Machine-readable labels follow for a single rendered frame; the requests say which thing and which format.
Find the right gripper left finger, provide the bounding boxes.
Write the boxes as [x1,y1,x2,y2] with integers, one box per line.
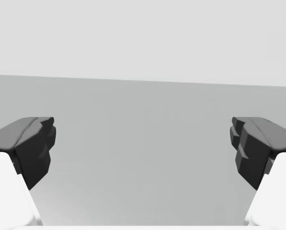
[0,116,57,227]

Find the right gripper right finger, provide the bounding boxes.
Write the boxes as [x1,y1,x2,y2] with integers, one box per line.
[229,116,286,227]

